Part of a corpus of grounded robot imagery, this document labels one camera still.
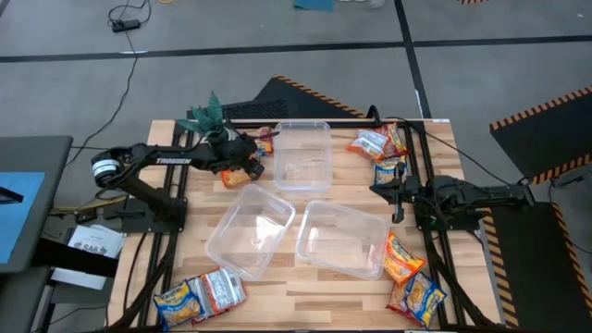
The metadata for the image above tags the clear plastic bin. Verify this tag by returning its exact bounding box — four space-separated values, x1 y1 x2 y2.
295 199 392 281
273 119 333 191

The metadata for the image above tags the blue Maruchan ramen pack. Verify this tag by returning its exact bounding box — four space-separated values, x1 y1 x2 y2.
404 271 449 328
372 155 409 187
153 279 205 331

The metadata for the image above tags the orange Maruchan ramen pack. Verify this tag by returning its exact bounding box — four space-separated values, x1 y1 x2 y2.
220 166 254 190
203 266 248 319
347 129 389 162
383 230 426 285

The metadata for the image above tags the red Maruchan ramen pack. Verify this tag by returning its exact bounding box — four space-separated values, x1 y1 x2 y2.
376 122 411 159
188 276 212 323
253 126 275 157
386 280 420 325

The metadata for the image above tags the black power adapter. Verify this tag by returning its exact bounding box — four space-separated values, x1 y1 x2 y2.
110 18 142 33

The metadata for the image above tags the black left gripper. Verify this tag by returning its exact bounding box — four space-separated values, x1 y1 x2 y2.
210 130 281 181

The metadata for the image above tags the clear bin with text label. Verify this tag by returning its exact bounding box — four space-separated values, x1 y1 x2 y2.
204 183 297 282

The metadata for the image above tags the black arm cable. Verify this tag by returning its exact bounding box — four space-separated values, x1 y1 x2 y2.
367 105 528 186

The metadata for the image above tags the black hazard-striped mat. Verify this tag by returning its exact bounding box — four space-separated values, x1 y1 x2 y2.
478 201 592 330
488 86 592 186
187 75 366 120

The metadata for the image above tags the yellow extension cord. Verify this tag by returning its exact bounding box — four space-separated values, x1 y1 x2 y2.
49 196 129 216

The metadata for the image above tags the black floor cable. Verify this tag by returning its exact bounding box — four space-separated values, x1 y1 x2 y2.
64 30 140 167

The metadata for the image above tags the green artificial potted plant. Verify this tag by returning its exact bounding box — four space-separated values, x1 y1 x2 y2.
175 91 230 144

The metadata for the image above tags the blue cloth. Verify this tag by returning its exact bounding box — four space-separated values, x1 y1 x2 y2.
293 0 335 13

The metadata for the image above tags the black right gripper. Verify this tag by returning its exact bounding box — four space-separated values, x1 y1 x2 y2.
369 162 425 224

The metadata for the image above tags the white printed paper sheet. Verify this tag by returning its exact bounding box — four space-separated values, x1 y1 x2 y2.
68 224 125 259

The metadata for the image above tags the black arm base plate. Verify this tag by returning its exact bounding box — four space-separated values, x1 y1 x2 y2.
413 203 483 232
120 196 189 235

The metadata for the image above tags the grey desk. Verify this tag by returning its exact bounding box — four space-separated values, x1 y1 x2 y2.
0 135 74 274

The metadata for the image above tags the black power brick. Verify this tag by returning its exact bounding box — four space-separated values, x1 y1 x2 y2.
73 210 98 226

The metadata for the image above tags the blue sheet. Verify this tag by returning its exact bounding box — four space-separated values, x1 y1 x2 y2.
0 171 46 265

